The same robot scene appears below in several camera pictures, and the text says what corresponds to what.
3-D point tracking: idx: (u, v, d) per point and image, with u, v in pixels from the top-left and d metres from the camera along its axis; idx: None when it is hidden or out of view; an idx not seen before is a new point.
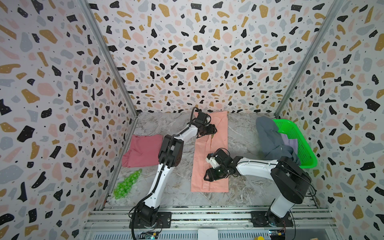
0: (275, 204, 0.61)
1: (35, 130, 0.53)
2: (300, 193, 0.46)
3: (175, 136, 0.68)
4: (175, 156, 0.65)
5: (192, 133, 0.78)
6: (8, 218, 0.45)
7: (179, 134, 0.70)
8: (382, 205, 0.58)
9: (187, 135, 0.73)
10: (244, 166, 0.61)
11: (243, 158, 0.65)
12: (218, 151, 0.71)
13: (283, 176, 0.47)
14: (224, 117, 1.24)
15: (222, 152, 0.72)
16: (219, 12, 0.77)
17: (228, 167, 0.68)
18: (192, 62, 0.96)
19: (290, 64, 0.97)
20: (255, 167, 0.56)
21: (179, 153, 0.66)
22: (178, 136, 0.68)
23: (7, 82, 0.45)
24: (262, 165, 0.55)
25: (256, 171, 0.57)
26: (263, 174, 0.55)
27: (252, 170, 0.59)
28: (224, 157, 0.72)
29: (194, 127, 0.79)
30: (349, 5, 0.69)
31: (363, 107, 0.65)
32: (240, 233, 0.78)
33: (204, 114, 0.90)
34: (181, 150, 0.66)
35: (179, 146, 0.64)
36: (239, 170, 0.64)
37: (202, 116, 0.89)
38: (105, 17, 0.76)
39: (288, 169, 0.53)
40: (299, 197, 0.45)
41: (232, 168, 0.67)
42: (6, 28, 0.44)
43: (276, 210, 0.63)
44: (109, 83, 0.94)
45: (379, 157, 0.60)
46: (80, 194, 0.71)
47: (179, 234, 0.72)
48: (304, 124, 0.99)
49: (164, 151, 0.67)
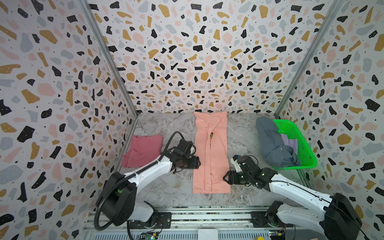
0: (288, 214, 0.59)
1: (35, 130, 0.53)
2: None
3: (130, 180, 0.45)
4: (118, 210, 0.41)
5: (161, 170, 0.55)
6: (7, 219, 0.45)
7: (135, 172, 0.48)
8: (382, 206, 0.58)
9: (152, 172, 0.51)
10: (283, 187, 0.53)
11: (280, 174, 0.58)
12: (246, 160, 0.63)
13: (339, 218, 0.41)
14: (224, 118, 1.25)
15: (250, 161, 0.64)
16: (219, 12, 0.77)
17: (255, 179, 0.61)
18: (192, 62, 0.96)
19: (290, 64, 0.97)
20: (298, 193, 0.49)
21: (128, 206, 0.43)
22: (133, 178, 0.46)
23: (7, 82, 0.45)
24: (309, 196, 0.47)
25: (297, 198, 0.50)
26: (305, 205, 0.49)
27: (290, 194, 0.52)
28: (252, 166, 0.64)
29: (167, 163, 0.57)
30: (349, 5, 0.69)
31: (363, 108, 0.65)
32: (240, 234, 0.80)
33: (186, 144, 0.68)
34: (131, 201, 0.43)
35: (126, 195, 0.41)
36: (271, 187, 0.57)
37: (183, 146, 0.66)
38: (105, 17, 0.76)
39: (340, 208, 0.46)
40: None
41: (260, 181, 0.59)
42: (6, 28, 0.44)
43: (283, 216, 0.62)
44: (109, 83, 0.94)
45: (380, 157, 0.60)
46: (80, 194, 0.71)
47: (179, 234, 0.72)
48: (304, 124, 0.99)
49: (103, 199, 0.43)
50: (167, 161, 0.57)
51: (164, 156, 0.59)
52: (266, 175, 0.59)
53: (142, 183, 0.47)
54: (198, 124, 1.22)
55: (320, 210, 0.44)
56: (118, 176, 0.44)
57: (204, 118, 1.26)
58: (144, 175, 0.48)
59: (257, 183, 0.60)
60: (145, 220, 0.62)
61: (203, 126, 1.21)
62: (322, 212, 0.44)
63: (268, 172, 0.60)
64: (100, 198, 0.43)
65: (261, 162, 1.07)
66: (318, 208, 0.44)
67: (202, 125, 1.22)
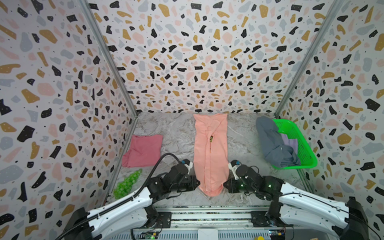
0: (293, 217, 0.59)
1: (35, 130, 0.53)
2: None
3: (90, 222, 0.42)
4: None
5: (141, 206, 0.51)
6: (8, 218, 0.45)
7: (98, 212, 0.44)
8: (382, 206, 0.58)
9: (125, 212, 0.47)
10: (295, 199, 0.50)
11: (289, 185, 0.53)
12: (248, 173, 0.56)
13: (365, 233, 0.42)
14: (223, 120, 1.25)
15: (253, 174, 0.57)
16: (219, 12, 0.77)
17: (261, 192, 0.56)
18: (192, 62, 0.96)
19: (290, 64, 0.97)
20: (312, 204, 0.48)
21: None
22: (95, 219, 0.42)
23: (7, 82, 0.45)
24: (326, 207, 0.46)
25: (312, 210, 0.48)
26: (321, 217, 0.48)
27: (303, 206, 0.50)
28: (256, 180, 0.58)
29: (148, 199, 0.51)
30: (349, 5, 0.69)
31: (363, 108, 0.65)
32: (240, 233, 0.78)
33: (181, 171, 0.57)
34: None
35: None
36: (282, 199, 0.53)
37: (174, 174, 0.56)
38: (105, 17, 0.76)
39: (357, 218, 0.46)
40: None
41: (268, 194, 0.54)
42: (6, 28, 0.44)
43: (286, 219, 0.62)
44: (109, 82, 0.94)
45: (380, 157, 0.59)
46: (80, 194, 0.71)
47: (179, 234, 0.72)
48: (304, 124, 0.99)
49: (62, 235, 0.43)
50: (145, 197, 0.51)
51: (145, 188, 0.53)
52: (273, 186, 0.54)
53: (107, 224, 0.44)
54: (198, 127, 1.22)
55: (340, 222, 0.43)
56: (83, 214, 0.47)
57: (204, 120, 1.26)
58: (108, 216, 0.44)
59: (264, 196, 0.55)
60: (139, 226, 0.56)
61: (203, 130, 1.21)
62: (343, 223, 0.43)
63: (274, 183, 0.55)
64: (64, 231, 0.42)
65: (261, 162, 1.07)
66: (338, 220, 0.43)
67: (202, 127, 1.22)
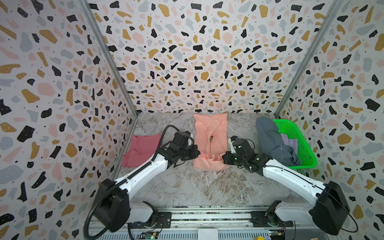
0: (284, 210, 0.60)
1: (35, 130, 0.53)
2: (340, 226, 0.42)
3: (120, 185, 0.43)
4: (112, 216, 0.39)
5: (156, 170, 0.53)
6: (8, 218, 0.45)
7: (125, 177, 0.45)
8: (382, 205, 0.58)
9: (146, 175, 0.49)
10: (276, 172, 0.53)
11: (276, 160, 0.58)
12: (242, 143, 0.61)
13: (330, 205, 0.40)
14: (223, 120, 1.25)
15: (246, 144, 0.61)
16: (219, 12, 0.77)
17: (249, 162, 0.60)
18: (192, 62, 0.96)
19: (290, 64, 0.97)
20: (290, 178, 0.49)
21: (123, 211, 0.42)
22: (124, 183, 0.43)
23: (7, 82, 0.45)
24: (302, 182, 0.47)
25: (290, 183, 0.49)
26: (299, 192, 0.48)
27: (283, 179, 0.51)
28: (248, 150, 0.62)
29: (163, 161, 0.54)
30: (349, 5, 0.69)
31: (363, 107, 0.65)
32: (240, 233, 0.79)
33: (183, 137, 0.63)
34: (125, 205, 0.41)
35: (118, 202, 0.39)
36: (265, 172, 0.56)
37: (179, 139, 0.62)
38: (105, 17, 0.76)
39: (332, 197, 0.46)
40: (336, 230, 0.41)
41: (254, 165, 0.58)
42: (5, 28, 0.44)
43: (280, 213, 0.62)
44: (109, 83, 0.94)
45: (380, 157, 0.59)
46: (80, 194, 0.71)
47: (179, 234, 0.72)
48: (304, 124, 0.99)
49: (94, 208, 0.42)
50: (160, 160, 0.54)
51: (158, 154, 0.56)
52: (261, 159, 0.58)
53: (134, 188, 0.45)
54: (198, 127, 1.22)
55: (312, 196, 0.44)
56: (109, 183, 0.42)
57: (204, 120, 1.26)
58: (136, 179, 0.46)
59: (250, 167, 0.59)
60: (145, 220, 0.62)
61: (203, 130, 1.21)
62: (314, 198, 0.43)
63: (263, 157, 0.59)
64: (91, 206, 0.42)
65: None
66: (310, 194, 0.44)
67: (202, 128, 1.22)
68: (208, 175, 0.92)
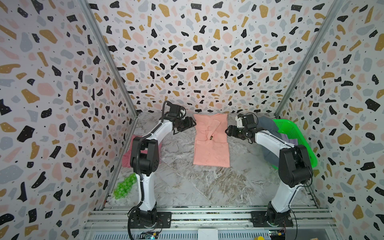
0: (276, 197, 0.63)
1: (35, 130, 0.53)
2: (298, 179, 0.50)
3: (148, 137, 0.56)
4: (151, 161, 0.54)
5: (166, 129, 0.67)
6: (7, 218, 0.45)
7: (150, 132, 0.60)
8: (382, 206, 0.58)
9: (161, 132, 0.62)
10: (262, 136, 0.65)
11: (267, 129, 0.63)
12: (248, 115, 0.75)
13: (289, 156, 0.50)
14: (224, 120, 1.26)
15: (250, 117, 0.75)
16: (219, 12, 0.77)
17: (248, 130, 0.72)
18: (192, 62, 0.96)
19: (290, 64, 0.97)
20: (270, 139, 0.60)
21: (156, 156, 0.56)
22: (151, 135, 0.58)
23: (7, 82, 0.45)
24: (278, 141, 0.58)
25: (270, 144, 0.60)
26: (275, 152, 0.58)
27: (266, 142, 0.62)
28: (250, 121, 0.76)
29: (168, 122, 0.68)
30: (349, 5, 0.69)
31: (363, 107, 0.65)
32: (241, 233, 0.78)
33: (178, 107, 0.80)
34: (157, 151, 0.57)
35: (153, 148, 0.53)
36: (255, 137, 0.68)
37: (175, 109, 0.78)
38: (105, 17, 0.76)
39: (298, 157, 0.55)
40: (291, 179, 0.50)
41: (251, 133, 0.71)
42: (6, 28, 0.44)
43: (276, 204, 0.64)
44: (109, 83, 0.94)
45: (380, 157, 0.59)
46: (80, 194, 0.71)
47: (179, 234, 0.72)
48: (304, 124, 0.99)
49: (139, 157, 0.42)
50: (168, 121, 0.69)
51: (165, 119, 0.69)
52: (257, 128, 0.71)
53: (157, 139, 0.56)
54: (198, 127, 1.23)
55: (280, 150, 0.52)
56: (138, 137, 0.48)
57: (204, 120, 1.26)
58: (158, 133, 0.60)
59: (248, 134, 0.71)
60: (149, 208, 0.63)
61: (203, 129, 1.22)
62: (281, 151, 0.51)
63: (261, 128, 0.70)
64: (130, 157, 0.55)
65: (261, 162, 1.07)
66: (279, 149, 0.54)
67: (202, 128, 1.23)
68: (208, 175, 0.92)
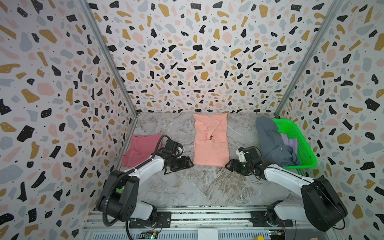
0: (283, 209, 0.60)
1: (35, 130, 0.53)
2: (331, 222, 0.42)
3: (130, 174, 0.47)
4: (123, 205, 0.42)
5: (154, 168, 0.58)
6: (8, 218, 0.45)
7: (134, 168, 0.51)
8: (382, 206, 0.58)
9: (148, 170, 0.54)
10: (274, 173, 0.58)
11: (276, 164, 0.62)
12: (250, 149, 0.70)
13: (316, 196, 0.44)
14: (223, 121, 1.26)
15: (253, 151, 0.70)
16: (219, 12, 0.77)
17: (255, 167, 0.67)
18: (192, 62, 0.96)
19: (290, 64, 0.97)
20: (285, 177, 0.54)
21: (130, 201, 0.43)
22: (134, 172, 0.48)
23: (7, 82, 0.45)
24: (293, 178, 0.52)
25: (286, 182, 0.54)
26: (293, 190, 0.51)
27: (281, 180, 0.56)
28: (254, 156, 0.70)
29: (160, 159, 0.61)
30: (349, 5, 0.69)
31: (363, 107, 0.65)
32: (240, 233, 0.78)
33: (173, 142, 0.73)
34: (133, 194, 0.44)
35: (129, 188, 0.43)
36: (266, 175, 0.62)
37: (171, 145, 0.71)
38: (104, 17, 0.76)
39: (323, 192, 0.48)
40: (326, 224, 0.41)
41: (258, 170, 0.66)
42: (6, 28, 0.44)
43: (280, 211, 0.62)
44: (109, 83, 0.94)
45: (380, 157, 0.59)
46: (80, 194, 0.71)
47: (179, 234, 0.72)
48: (304, 124, 0.99)
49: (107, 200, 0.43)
50: (159, 158, 0.61)
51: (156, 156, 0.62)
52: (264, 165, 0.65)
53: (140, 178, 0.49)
54: (198, 127, 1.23)
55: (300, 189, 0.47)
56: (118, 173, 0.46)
57: (204, 120, 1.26)
58: (143, 170, 0.51)
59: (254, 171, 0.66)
60: (146, 218, 0.62)
61: (203, 129, 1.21)
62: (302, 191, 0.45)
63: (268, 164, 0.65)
64: (102, 197, 0.43)
65: None
66: (299, 187, 0.48)
67: (202, 128, 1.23)
68: (208, 175, 0.92)
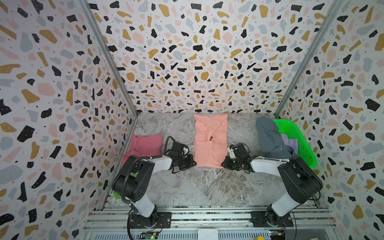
0: (278, 201, 0.61)
1: (35, 130, 0.53)
2: (307, 193, 0.46)
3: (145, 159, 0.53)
4: (139, 183, 0.46)
5: (164, 164, 0.63)
6: (8, 218, 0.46)
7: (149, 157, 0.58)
8: (382, 206, 0.58)
9: (160, 163, 0.59)
10: (258, 162, 0.63)
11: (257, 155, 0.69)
12: (238, 145, 0.75)
13: (290, 171, 0.49)
14: (224, 121, 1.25)
15: (241, 147, 0.75)
16: (219, 12, 0.77)
17: (243, 162, 0.72)
18: (192, 62, 0.96)
19: (290, 64, 0.97)
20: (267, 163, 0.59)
21: (145, 182, 0.48)
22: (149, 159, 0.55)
23: (7, 82, 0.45)
24: (273, 161, 0.57)
25: (269, 168, 0.58)
26: (276, 172, 0.55)
27: (265, 167, 0.60)
28: (242, 151, 0.75)
29: (168, 159, 0.66)
30: (349, 5, 0.69)
31: (363, 108, 0.65)
32: (240, 233, 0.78)
33: (180, 145, 0.78)
34: (148, 177, 0.49)
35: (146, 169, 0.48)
36: (252, 166, 0.67)
37: (177, 147, 0.75)
38: (104, 17, 0.76)
39: (299, 170, 0.53)
40: (303, 196, 0.45)
41: (246, 164, 0.71)
42: (6, 28, 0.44)
43: (277, 207, 0.63)
44: (109, 82, 0.94)
45: (380, 157, 0.59)
46: (80, 194, 0.71)
47: (179, 234, 0.72)
48: (304, 124, 0.99)
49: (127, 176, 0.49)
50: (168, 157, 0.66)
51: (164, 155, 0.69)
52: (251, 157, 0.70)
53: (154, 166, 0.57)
54: (198, 127, 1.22)
55: None
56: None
57: (204, 121, 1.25)
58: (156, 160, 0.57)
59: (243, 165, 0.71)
60: (147, 215, 0.62)
61: (203, 129, 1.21)
62: None
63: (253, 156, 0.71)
64: (120, 177, 0.48)
65: None
66: None
67: (202, 128, 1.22)
68: (208, 175, 0.92)
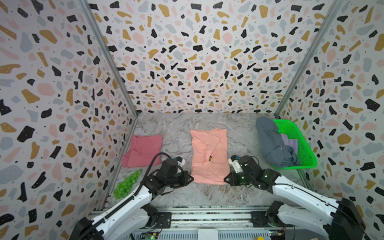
0: (289, 215, 0.59)
1: (35, 130, 0.53)
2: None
3: (96, 228, 0.41)
4: None
5: (141, 202, 0.52)
6: (8, 218, 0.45)
7: (104, 216, 0.44)
8: (382, 206, 0.58)
9: (128, 211, 0.48)
10: (288, 191, 0.52)
11: (283, 176, 0.56)
12: (248, 160, 0.61)
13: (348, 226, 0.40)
14: (223, 137, 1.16)
15: (252, 162, 0.61)
16: (219, 12, 0.77)
17: (258, 181, 0.59)
18: (192, 62, 0.96)
19: (290, 64, 0.97)
20: (303, 197, 0.49)
21: None
22: (101, 224, 0.42)
23: (7, 82, 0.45)
24: (315, 200, 0.47)
25: (303, 202, 0.49)
26: (309, 209, 0.48)
27: (294, 198, 0.51)
28: (255, 167, 0.62)
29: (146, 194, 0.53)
30: (349, 5, 0.69)
31: (363, 108, 0.65)
32: (241, 234, 0.80)
33: (170, 166, 0.62)
34: None
35: None
36: (274, 190, 0.56)
37: (166, 169, 0.61)
38: (104, 17, 0.76)
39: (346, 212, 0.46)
40: None
41: (263, 183, 0.58)
42: (6, 28, 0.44)
43: (284, 217, 0.62)
44: (109, 83, 0.94)
45: (380, 157, 0.60)
46: (80, 194, 0.71)
47: (179, 234, 0.72)
48: (304, 124, 0.99)
49: None
50: (145, 194, 0.53)
51: (143, 186, 0.55)
52: (269, 177, 0.58)
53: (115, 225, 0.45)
54: (196, 145, 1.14)
55: (326, 215, 0.43)
56: (86, 222, 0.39)
57: (201, 137, 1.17)
58: (115, 217, 0.45)
59: (259, 185, 0.59)
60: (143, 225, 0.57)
61: (201, 148, 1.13)
62: (329, 217, 0.43)
63: (271, 174, 0.59)
64: None
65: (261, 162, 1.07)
66: (324, 213, 0.44)
67: (200, 146, 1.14)
68: None
